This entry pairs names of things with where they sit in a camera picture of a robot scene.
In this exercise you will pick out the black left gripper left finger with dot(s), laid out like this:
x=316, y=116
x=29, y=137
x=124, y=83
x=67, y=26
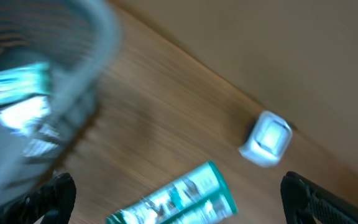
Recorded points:
x=51, y=203

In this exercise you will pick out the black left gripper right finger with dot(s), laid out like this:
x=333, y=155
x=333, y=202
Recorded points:
x=304, y=202

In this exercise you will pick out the green gloves packet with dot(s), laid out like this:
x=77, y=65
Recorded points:
x=200, y=196

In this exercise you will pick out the white barcode scanner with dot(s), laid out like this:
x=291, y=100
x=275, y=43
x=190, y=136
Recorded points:
x=268, y=140

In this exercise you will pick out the grey plastic shopping basket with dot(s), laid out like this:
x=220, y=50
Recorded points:
x=51, y=55

